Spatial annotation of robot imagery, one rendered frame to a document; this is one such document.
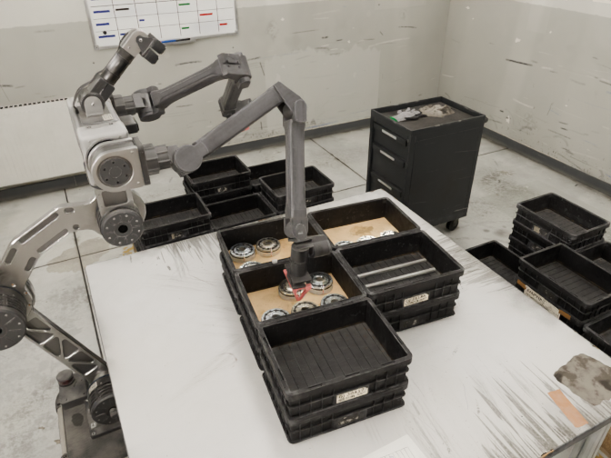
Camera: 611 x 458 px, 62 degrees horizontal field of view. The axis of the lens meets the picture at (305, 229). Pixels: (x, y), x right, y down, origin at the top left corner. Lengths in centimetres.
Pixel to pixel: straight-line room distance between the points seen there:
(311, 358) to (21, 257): 104
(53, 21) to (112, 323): 287
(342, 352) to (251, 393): 33
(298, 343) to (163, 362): 50
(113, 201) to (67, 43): 281
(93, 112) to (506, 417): 158
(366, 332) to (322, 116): 383
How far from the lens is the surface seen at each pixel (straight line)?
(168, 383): 184
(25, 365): 316
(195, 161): 149
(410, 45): 577
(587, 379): 201
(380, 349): 172
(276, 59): 498
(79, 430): 243
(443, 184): 357
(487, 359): 196
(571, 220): 334
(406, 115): 348
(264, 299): 189
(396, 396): 169
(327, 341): 173
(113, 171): 147
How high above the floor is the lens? 206
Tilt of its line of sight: 33 degrees down
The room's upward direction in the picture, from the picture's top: straight up
